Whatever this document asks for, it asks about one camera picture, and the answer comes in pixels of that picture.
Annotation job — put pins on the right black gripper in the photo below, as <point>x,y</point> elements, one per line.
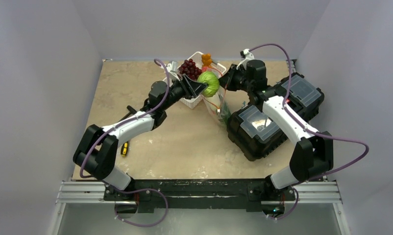
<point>229,77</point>

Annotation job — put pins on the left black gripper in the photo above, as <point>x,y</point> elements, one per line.
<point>189,87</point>

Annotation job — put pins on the green cabbage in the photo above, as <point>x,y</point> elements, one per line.
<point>212,81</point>

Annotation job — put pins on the clear orange zip bag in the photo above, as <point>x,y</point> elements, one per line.
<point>219,71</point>

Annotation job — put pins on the green cucumber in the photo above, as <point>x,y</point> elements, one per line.
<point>224,113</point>

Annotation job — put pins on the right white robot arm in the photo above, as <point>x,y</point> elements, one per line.
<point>310,157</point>

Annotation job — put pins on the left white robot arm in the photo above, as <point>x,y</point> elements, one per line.
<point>97,150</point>

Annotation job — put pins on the dark red grapes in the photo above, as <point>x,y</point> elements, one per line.
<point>189,68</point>

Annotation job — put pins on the pink peach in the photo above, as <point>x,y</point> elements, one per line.
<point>205,68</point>

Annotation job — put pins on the black plastic toolbox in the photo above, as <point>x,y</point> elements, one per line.
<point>282,113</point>

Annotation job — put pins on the yellow black screwdriver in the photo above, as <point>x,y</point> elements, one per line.
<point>124,149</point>

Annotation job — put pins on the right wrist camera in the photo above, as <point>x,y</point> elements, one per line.
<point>246,56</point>

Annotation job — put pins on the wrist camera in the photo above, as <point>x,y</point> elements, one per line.
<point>246,56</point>
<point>172,67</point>

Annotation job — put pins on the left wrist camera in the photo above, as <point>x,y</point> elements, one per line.
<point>172,67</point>

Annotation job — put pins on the adjustable wrench red handle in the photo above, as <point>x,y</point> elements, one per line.
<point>131,110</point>

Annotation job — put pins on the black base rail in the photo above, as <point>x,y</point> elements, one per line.
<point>242,194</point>

